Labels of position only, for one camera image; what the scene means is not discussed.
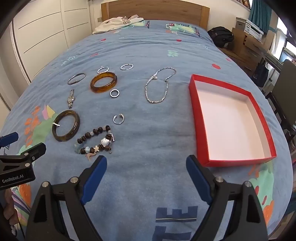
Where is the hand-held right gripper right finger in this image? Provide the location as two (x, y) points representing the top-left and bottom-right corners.
(186, 155), (269, 241)

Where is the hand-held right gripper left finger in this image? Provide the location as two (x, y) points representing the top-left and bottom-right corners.
(25, 155), (108, 241)

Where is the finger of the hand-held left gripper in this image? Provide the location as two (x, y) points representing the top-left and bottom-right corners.
(0, 132), (19, 147)
(17, 142), (47, 161)

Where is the dark brown bangle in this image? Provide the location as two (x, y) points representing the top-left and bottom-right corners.
(52, 110), (80, 142)

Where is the silver ring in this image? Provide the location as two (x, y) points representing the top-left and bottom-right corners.
(113, 113), (125, 125)

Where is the red cardboard box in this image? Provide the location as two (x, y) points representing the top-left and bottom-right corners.
(188, 74), (277, 168)

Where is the amber resin bangle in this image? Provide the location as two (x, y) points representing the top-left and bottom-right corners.
(90, 72), (117, 94)

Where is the silver bead necklace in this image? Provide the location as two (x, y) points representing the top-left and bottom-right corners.
(145, 67), (177, 104)

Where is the printed blue blanket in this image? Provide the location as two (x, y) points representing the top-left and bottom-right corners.
(0, 20), (294, 241)

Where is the thin brown bangle set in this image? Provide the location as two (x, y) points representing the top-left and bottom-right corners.
(68, 73), (87, 85)

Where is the white wardrobe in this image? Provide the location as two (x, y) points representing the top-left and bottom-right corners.
(10, 0), (93, 84)

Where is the grey desk chair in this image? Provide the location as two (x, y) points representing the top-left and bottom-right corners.
(266, 59), (296, 137)

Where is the navy hanging bag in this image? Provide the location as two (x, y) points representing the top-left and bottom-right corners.
(253, 61), (270, 88)

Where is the wooden dresser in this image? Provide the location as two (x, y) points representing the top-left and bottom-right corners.
(222, 28), (275, 75)

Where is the black backpack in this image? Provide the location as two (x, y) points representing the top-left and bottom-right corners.
(207, 26), (234, 49)

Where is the white sweatshirt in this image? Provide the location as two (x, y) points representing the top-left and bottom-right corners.
(92, 14), (146, 35)

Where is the white printer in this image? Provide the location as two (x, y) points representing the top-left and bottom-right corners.
(235, 17), (264, 40)

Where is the wooden headboard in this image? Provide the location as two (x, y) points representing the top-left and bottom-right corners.
(101, 0), (210, 30)

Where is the teal curtain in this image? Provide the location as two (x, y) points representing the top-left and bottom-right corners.
(248, 0), (273, 32)

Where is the beaded charm bracelet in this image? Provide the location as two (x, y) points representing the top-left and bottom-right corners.
(74, 125), (116, 161)

